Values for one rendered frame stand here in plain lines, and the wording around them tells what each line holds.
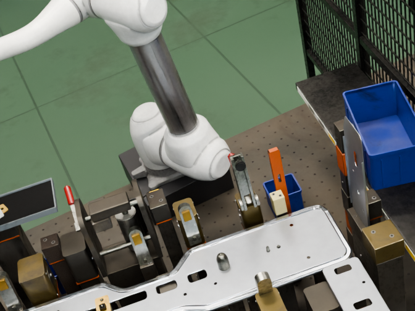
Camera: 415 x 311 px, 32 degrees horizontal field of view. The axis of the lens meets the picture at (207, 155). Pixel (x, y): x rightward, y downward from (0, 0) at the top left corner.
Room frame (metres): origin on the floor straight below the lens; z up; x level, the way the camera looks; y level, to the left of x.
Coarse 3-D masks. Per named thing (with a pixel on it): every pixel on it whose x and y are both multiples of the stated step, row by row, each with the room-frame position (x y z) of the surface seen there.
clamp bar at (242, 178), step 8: (240, 152) 1.50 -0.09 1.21; (232, 160) 1.48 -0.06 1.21; (240, 160) 1.47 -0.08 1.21; (232, 168) 1.49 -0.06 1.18; (240, 168) 1.45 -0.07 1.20; (240, 176) 1.48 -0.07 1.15; (248, 176) 1.47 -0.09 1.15; (240, 184) 1.47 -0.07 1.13; (248, 184) 1.46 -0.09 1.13; (240, 192) 1.46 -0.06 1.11; (248, 192) 1.47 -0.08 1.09
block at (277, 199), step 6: (276, 192) 1.47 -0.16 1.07; (270, 198) 1.46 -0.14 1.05; (276, 198) 1.44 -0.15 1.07; (282, 198) 1.44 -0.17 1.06; (276, 204) 1.44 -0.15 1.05; (282, 204) 1.44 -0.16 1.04; (276, 210) 1.44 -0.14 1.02; (282, 210) 1.44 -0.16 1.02; (276, 216) 1.46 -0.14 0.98; (294, 282) 1.44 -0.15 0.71
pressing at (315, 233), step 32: (288, 224) 1.40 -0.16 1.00; (320, 224) 1.37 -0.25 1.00; (192, 256) 1.38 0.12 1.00; (256, 256) 1.32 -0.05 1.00; (288, 256) 1.29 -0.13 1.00; (320, 256) 1.26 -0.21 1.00; (96, 288) 1.36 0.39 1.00; (128, 288) 1.33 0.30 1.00; (192, 288) 1.27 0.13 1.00; (224, 288) 1.24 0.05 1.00
